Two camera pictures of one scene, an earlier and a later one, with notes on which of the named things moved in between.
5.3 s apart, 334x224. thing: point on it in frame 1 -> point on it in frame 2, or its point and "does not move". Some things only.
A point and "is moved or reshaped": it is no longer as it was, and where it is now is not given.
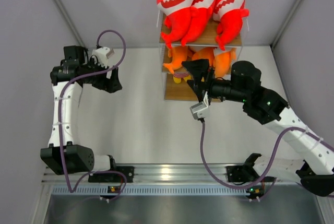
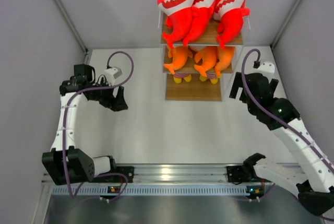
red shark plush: (203, 4) does not move
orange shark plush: (223, 59) is moved or reshaped
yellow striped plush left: (178, 77) does not move
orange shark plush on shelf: (178, 55) does not move
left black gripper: (111, 85) -> (116, 104)
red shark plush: (229, 11) does not move
